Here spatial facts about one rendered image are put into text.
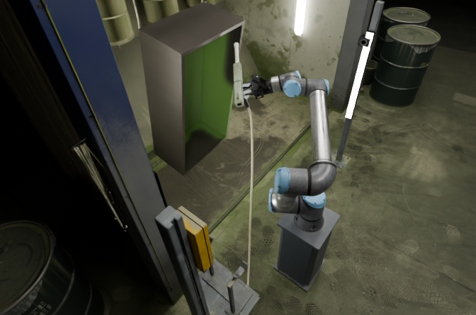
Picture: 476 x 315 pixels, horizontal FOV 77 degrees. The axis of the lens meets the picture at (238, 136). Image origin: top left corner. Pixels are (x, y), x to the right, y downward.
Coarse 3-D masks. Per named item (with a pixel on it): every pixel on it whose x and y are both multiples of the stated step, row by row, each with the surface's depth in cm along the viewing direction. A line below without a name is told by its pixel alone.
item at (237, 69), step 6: (234, 48) 192; (234, 66) 182; (240, 66) 182; (234, 72) 180; (240, 72) 179; (234, 78) 178; (240, 78) 177; (234, 84) 175; (240, 84) 174; (234, 90) 173; (240, 90) 172; (234, 96) 171; (240, 96) 170; (234, 102) 169; (240, 102) 168; (246, 102) 186
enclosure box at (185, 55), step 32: (160, 32) 177; (192, 32) 182; (224, 32) 188; (160, 64) 184; (192, 64) 240; (224, 64) 236; (160, 96) 205; (192, 96) 266; (224, 96) 258; (160, 128) 231; (192, 128) 291; (224, 128) 284; (192, 160) 266
